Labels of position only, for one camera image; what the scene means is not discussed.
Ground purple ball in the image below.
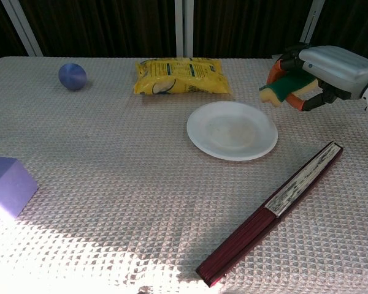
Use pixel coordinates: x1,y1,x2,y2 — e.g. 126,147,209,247
58,62,88,91

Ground yellow snack bag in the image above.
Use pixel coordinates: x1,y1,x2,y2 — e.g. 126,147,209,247
132,57,233,96

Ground white slanted frame post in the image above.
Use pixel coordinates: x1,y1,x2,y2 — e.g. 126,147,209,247
297,0,326,50
0,0,44,57

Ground dark red folded fan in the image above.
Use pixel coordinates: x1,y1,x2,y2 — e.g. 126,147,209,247
195,141,344,288

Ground white upright frame post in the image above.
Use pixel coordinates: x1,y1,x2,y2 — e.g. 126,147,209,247
184,0,194,58
174,0,184,58

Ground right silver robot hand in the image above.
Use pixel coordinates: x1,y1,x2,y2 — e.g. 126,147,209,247
266,43,368,113

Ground purple foam block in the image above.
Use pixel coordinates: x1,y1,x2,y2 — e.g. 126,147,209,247
0,154,39,221

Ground white paper plate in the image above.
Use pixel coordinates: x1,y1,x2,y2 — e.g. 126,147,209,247
186,100,279,162

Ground green and yellow sponge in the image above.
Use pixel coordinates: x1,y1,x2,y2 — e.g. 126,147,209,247
259,75,320,108

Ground white waffle tablecloth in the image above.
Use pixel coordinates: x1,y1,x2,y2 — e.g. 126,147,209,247
0,56,368,294

